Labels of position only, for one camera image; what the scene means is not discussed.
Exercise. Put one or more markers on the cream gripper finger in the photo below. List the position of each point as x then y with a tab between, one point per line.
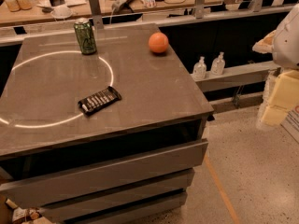
280	96
265	45

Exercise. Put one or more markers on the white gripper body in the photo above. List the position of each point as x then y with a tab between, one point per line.
287	44

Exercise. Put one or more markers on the orange fruit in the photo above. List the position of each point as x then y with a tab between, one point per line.
158	43

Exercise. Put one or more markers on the black rxbar chocolate bar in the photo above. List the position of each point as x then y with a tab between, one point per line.
98	101

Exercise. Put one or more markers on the clear sanitizer bottle right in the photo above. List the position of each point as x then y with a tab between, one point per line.
218	64

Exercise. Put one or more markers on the clear sanitizer bottle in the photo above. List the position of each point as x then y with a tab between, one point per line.
199	69
218	64

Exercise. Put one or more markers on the clear sanitizer bottle left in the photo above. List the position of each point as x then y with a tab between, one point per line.
199	69

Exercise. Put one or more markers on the middle grey drawer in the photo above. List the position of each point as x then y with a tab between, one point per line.
100	202

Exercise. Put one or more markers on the grey drawer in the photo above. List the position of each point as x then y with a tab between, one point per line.
100	202
46	189
136	211

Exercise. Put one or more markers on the white power strip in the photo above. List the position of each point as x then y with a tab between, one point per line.
119	4

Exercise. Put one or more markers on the bottom grey drawer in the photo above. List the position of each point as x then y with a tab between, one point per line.
136	211

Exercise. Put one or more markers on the green soda can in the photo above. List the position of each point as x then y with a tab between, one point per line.
84	33

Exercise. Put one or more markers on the white bowl on desk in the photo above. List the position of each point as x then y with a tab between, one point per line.
61	12

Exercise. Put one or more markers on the black power adapter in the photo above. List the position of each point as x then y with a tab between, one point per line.
56	3

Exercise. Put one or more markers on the top grey drawer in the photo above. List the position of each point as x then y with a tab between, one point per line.
46	189

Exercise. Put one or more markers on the jar with orange liquid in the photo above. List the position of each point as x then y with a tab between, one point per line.
12	5

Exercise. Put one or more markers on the metal railing post middle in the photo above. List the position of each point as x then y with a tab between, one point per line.
199	6

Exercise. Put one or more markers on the metal railing post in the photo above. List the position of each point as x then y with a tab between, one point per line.
96	14
199	6

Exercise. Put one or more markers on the metal railing post left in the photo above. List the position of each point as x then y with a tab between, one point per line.
96	14

